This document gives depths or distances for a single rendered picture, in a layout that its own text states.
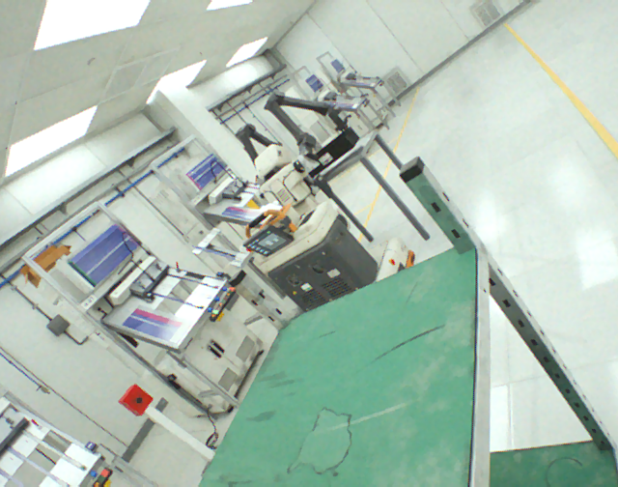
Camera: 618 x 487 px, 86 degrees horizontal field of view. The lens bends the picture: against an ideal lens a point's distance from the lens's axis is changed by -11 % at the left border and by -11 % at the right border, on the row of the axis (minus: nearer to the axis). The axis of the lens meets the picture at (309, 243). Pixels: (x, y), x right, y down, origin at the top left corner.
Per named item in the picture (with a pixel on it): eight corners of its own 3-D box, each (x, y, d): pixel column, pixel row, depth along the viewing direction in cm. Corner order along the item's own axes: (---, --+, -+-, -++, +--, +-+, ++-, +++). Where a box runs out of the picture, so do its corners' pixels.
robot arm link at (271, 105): (257, 105, 231) (263, 95, 223) (271, 100, 239) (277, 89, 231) (304, 156, 230) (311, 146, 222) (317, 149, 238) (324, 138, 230)
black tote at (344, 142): (300, 186, 291) (291, 176, 288) (308, 176, 304) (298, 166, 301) (353, 147, 254) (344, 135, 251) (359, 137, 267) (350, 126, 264)
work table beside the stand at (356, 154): (430, 239, 264) (360, 154, 243) (358, 272, 309) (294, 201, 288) (435, 206, 296) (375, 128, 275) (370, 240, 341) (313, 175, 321)
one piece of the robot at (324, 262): (384, 307, 206) (283, 198, 185) (319, 330, 241) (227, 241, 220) (395, 269, 230) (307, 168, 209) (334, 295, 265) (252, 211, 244)
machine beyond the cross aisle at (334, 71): (403, 102, 781) (347, 32, 732) (398, 114, 721) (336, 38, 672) (357, 137, 866) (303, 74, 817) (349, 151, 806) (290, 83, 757)
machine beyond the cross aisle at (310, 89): (392, 125, 675) (325, 43, 626) (385, 141, 615) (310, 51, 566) (340, 163, 761) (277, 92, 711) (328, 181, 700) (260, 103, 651)
